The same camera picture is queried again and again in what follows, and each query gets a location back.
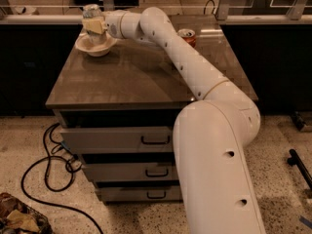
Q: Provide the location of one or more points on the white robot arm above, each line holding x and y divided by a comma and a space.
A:
209, 134

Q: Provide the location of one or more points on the red Coca-Cola can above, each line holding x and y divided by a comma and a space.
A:
188, 35

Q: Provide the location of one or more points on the bottom grey drawer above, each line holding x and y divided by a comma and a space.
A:
139, 194

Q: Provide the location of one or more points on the grey drawer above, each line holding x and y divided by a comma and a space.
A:
118, 140
139, 194
130, 172

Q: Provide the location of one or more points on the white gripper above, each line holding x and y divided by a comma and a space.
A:
112, 23

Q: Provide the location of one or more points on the middle grey drawer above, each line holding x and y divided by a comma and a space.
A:
130, 172

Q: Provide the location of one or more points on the silver green 7up can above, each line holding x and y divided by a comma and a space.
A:
93, 23

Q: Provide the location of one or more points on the basket with cloths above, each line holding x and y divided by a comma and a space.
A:
18, 218

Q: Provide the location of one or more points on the white paper bowl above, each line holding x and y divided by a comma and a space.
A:
84, 44

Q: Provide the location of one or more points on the top grey drawer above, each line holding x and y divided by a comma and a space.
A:
118, 140

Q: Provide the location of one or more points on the grey drawer cabinet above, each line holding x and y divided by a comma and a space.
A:
134, 85

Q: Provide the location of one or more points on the black bar stand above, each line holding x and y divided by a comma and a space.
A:
295, 160

